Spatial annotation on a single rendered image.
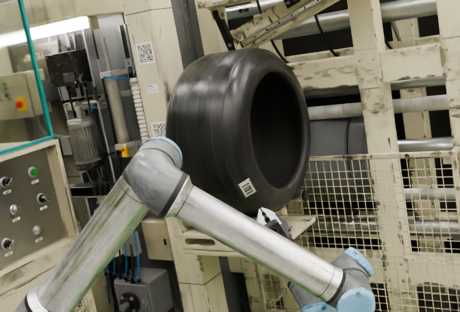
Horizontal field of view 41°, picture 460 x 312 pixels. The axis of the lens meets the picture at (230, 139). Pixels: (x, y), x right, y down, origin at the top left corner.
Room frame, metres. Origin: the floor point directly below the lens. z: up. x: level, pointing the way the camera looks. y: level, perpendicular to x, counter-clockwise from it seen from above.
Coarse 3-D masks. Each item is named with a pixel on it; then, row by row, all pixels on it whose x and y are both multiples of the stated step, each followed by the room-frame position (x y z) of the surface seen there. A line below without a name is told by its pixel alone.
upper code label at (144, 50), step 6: (144, 42) 2.26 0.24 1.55; (150, 42) 2.24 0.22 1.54; (138, 48) 2.27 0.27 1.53; (144, 48) 2.26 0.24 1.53; (150, 48) 2.24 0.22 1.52; (138, 54) 2.28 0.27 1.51; (144, 54) 2.26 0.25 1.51; (150, 54) 2.25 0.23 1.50; (138, 60) 2.28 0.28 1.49; (144, 60) 2.26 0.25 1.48; (150, 60) 2.25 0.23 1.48
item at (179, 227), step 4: (172, 220) 2.13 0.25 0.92; (176, 220) 2.12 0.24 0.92; (180, 220) 2.13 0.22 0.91; (172, 224) 2.13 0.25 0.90; (176, 224) 2.12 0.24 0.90; (180, 224) 2.13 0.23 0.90; (184, 224) 2.14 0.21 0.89; (172, 228) 2.13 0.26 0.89; (176, 228) 2.12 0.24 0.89; (180, 228) 2.12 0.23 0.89; (184, 228) 2.14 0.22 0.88; (188, 228) 2.16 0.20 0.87; (176, 232) 2.12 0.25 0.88; (180, 232) 2.12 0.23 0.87; (184, 232) 2.14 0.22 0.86; (176, 236) 2.13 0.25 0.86; (180, 236) 2.12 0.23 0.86
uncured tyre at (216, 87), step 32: (192, 64) 2.12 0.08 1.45; (224, 64) 2.02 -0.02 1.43; (256, 64) 2.02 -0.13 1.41; (192, 96) 1.98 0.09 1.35; (224, 96) 1.92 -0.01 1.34; (256, 96) 2.42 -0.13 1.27; (288, 96) 2.35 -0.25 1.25; (192, 128) 1.94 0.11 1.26; (224, 128) 1.88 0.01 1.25; (256, 128) 2.44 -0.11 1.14; (288, 128) 2.37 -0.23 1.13; (192, 160) 1.94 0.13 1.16; (224, 160) 1.88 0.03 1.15; (256, 160) 2.40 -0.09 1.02; (288, 160) 2.32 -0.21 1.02; (224, 192) 1.93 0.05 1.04; (256, 192) 1.93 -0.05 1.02; (288, 192) 2.08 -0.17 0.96
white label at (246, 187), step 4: (248, 180) 1.89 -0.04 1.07; (240, 184) 1.89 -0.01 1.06; (244, 184) 1.90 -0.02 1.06; (248, 184) 1.90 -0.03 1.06; (252, 184) 1.90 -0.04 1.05; (240, 188) 1.90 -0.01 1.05; (244, 188) 1.90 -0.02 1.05; (248, 188) 1.91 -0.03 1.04; (252, 188) 1.91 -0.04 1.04; (244, 192) 1.91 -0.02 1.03; (248, 192) 1.91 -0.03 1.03; (252, 192) 1.91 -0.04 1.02
